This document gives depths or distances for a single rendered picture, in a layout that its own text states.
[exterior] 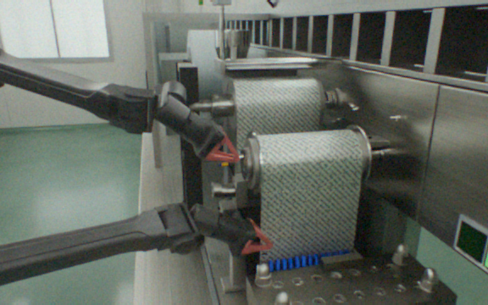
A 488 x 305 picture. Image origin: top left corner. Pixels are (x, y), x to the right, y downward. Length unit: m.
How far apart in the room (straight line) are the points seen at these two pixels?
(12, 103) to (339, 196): 6.14
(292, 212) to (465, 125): 0.38
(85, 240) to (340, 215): 0.55
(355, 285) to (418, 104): 0.40
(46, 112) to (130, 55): 1.56
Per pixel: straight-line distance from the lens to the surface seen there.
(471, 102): 0.76
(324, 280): 0.86
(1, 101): 6.74
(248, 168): 0.81
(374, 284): 0.88
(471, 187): 0.78
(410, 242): 1.27
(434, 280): 0.89
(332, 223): 0.91
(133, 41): 6.28
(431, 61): 0.85
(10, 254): 0.65
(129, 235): 0.70
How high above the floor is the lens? 1.55
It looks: 19 degrees down
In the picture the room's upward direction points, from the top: straight up
